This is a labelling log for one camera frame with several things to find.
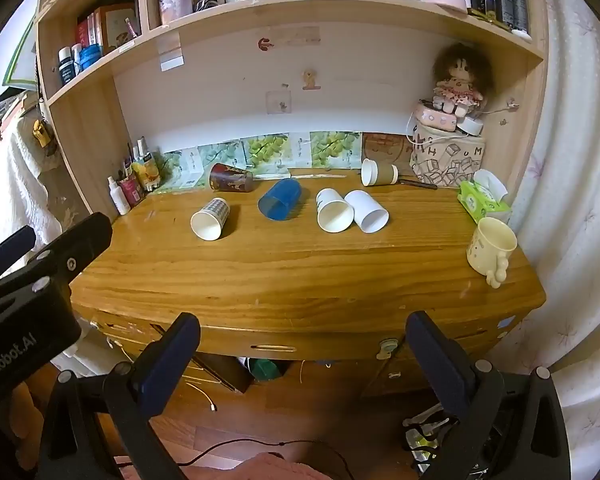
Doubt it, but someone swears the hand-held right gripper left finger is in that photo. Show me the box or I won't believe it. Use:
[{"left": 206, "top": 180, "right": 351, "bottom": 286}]
[{"left": 40, "top": 311, "right": 202, "bottom": 480}]

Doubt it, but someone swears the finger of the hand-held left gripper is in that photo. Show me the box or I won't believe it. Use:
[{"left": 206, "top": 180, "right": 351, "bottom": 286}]
[
  {"left": 27, "top": 211, "right": 114, "bottom": 288},
  {"left": 0, "top": 225, "right": 37, "bottom": 286}
]

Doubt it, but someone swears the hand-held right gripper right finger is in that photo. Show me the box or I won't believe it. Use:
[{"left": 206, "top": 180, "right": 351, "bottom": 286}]
[{"left": 405, "top": 310, "right": 572, "bottom": 480}]

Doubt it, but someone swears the white paper cup checkered print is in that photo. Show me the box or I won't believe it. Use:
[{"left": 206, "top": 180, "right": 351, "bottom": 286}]
[{"left": 190, "top": 197, "right": 230, "bottom": 241}]

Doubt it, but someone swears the dark red patterned cup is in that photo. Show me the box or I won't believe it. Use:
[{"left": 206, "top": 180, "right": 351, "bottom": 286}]
[{"left": 209, "top": 162, "right": 254, "bottom": 194}]

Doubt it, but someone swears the plain white paper cup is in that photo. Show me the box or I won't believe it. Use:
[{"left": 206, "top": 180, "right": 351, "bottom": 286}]
[{"left": 344, "top": 189, "right": 390, "bottom": 234}]

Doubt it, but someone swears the white paper cup green print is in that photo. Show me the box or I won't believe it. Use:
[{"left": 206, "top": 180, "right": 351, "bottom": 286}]
[{"left": 316, "top": 188, "right": 355, "bottom": 234}]

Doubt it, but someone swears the brown sleeved paper cup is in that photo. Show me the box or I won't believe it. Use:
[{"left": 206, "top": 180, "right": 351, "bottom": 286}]
[{"left": 361, "top": 158, "right": 399, "bottom": 187}]

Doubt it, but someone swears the blue plastic cup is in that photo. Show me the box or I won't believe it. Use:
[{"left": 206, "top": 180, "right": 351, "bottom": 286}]
[{"left": 258, "top": 178, "right": 304, "bottom": 222}]

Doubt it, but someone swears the white spray bottle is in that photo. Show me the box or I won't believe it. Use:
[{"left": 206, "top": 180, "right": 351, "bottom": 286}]
[{"left": 107, "top": 176, "right": 131, "bottom": 216}]

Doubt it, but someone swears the pink tube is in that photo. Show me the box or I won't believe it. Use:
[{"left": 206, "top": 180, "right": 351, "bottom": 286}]
[{"left": 118, "top": 170, "right": 144, "bottom": 207}]

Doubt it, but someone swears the green bin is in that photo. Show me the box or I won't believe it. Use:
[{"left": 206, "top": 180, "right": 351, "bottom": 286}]
[{"left": 250, "top": 358, "right": 282, "bottom": 382}]

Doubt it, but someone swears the cream ceramic mug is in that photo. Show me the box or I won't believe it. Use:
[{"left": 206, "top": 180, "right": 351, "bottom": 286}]
[{"left": 467, "top": 217, "right": 518, "bottom": 289}]

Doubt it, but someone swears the pink fuzzy cloth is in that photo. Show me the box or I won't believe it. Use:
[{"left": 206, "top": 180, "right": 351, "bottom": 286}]
[{"left": 180, "top": 452, "right": 341, "bottom": 480}]

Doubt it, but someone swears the pale green picture card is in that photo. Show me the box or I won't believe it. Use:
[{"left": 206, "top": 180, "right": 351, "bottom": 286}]
[{"left": 198, "top": 141, "right": 246, "bottom": 170}]

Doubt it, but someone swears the green tissue pack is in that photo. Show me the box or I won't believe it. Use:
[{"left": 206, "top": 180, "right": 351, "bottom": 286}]
[{"left": 456, "top": 169, "right": 512, "bottom": 225}]

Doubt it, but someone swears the dark bottle white cap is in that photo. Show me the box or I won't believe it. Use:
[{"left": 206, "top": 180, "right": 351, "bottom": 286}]
[{"left": 57, "top": 47, "right": 77, "bottom": 86}]

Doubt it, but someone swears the blue lidded jar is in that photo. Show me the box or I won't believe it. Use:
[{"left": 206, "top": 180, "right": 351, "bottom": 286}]
[{"left": 78, "top": 45, "right": 103, "bottom": 72}]

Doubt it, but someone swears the beige printed storage box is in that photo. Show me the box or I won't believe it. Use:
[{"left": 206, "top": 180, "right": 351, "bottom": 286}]
[{"left": 409, "top": 127, "right": 487, "bottom": 188}]

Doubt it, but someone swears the grape picture card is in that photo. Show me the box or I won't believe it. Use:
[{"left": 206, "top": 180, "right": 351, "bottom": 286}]
[
  {"left": 244, "top": 133, "right": 291, "bottom": 168},
  {"left": 309, "top": 130, "right": 362, "bottom": 169}
]

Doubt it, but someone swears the red box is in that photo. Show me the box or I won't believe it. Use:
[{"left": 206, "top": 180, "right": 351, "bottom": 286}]
[{"left": 75, "top": 12, "right": 101, "bottom": 51}]

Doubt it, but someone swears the beige picture box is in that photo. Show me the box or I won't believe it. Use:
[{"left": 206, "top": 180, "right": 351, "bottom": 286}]
[{"left": 94, "top": 3, "right": 142, "bottom": 53}]

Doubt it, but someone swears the brown drawing card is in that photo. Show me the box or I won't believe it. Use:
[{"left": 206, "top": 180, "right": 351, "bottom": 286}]
[{"left": 362, "top": 132, "right": 415, "bottom": 168}]

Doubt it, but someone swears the white curtain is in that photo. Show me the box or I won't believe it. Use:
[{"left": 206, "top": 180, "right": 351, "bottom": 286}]
[{"left": 485, "top": 0, "right": 600, "bottom": 441}]

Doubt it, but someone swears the white round tape roll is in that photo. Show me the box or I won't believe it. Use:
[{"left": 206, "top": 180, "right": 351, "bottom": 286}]
[{"left": 457, "top": 115, "right": 486, "bottom": 137}]

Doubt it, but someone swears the pink floral round box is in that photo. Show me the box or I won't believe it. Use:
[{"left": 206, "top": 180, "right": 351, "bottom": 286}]
[{"left": 415, "top": 98, "right": 458, "bottom": 133}]

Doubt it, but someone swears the brown-haired rag doll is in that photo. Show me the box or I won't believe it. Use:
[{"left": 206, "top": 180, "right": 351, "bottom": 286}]
[{"left": 431, "top": 41, "right": 494, "bottom": 116}]

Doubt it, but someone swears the wooden bookshelf hutch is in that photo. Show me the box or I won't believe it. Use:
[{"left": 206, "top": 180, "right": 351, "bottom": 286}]
[{"left": 34, "top": 0, "right": 551, "bottom": 218}]

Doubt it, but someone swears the row of dark boxes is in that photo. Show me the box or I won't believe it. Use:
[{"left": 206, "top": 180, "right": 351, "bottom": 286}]
[{"left": 467, "top": 0, "right": 532, "bottom": 36}]

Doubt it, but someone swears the white floor cable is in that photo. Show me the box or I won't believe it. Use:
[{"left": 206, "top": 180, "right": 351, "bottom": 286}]
[{"left": 186, "top": 382, "right": 218, "bottom": 412}]

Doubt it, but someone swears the black floor cable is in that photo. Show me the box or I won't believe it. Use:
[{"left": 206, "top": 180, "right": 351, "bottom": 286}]
[{"left": 117, "top": 439, "right": 353, "bottom": 480}]

